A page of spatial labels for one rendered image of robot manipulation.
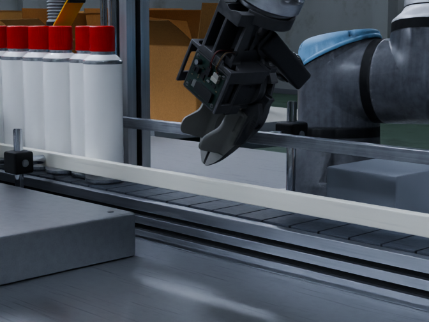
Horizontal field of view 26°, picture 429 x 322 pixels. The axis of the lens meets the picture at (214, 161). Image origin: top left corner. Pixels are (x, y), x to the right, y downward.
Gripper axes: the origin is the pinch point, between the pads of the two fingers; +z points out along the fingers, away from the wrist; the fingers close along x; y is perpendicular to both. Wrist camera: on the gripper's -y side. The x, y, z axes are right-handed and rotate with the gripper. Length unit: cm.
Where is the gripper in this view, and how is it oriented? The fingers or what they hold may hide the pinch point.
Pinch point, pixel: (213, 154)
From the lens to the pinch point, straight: 110.2
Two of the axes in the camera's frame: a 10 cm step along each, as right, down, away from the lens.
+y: -7.1, 1.0, -6.9
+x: 6.1, 5.8, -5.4
